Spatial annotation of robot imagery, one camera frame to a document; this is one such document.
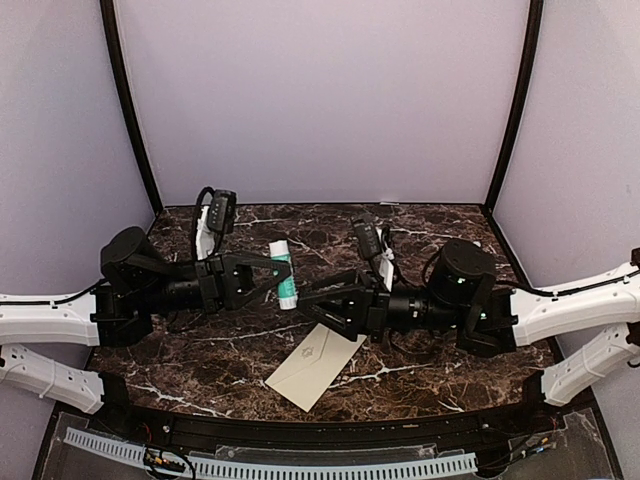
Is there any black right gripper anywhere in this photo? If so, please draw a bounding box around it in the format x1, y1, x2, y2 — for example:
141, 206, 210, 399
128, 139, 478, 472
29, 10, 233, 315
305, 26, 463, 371
296, 267, 464, 343

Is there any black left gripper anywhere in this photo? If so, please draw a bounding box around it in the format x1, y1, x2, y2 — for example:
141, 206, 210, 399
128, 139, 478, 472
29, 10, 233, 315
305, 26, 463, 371
138, 249, 296, 316

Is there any green white glue stick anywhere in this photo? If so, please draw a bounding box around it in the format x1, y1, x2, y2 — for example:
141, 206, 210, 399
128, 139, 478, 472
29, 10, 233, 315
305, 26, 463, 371
268, 240, 299, 311

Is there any cream paper envelope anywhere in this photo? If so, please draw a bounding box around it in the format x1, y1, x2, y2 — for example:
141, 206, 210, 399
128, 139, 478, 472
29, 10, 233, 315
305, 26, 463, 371
266, 325, 366, 412

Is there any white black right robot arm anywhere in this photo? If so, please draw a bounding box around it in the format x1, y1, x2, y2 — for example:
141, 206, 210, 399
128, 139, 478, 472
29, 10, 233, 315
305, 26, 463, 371
298, 239, 639, 434

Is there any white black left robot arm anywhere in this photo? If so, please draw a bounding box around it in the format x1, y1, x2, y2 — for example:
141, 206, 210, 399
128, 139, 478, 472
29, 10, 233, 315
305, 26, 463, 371
1, 227, 292, 436

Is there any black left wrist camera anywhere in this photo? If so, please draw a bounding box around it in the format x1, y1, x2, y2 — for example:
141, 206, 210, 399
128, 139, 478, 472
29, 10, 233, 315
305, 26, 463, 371
206, 190, 237, 234

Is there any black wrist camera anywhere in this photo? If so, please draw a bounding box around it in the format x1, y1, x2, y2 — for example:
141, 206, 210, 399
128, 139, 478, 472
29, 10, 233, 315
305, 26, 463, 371
206, 190, 237, 234
351, 215, 382, 261

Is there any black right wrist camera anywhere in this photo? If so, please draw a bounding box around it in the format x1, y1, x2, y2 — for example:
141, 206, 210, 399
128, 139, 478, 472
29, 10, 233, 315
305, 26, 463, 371
351, 215, 382, 261

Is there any black front table rail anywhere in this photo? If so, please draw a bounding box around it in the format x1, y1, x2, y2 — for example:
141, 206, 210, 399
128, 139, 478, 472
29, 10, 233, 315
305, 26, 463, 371
104, 404, 555, 451

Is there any white slotted cable duct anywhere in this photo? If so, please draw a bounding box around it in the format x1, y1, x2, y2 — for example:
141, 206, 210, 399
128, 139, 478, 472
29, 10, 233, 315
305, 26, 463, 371
64, 427, 478, 479

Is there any black left corner frame post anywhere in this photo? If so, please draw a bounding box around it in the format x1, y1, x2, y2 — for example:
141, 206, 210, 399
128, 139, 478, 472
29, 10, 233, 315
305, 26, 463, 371
99, 0, 164, 216

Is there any black corner frame post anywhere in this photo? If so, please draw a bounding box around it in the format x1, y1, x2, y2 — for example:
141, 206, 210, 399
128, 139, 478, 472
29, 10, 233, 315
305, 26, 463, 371
483, 0, 544, 217
99, 0, 164, 216

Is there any black right corner frame post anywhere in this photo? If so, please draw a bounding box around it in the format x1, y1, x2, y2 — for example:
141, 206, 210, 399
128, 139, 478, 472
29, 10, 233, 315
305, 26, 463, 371
483, 0, 544, 217

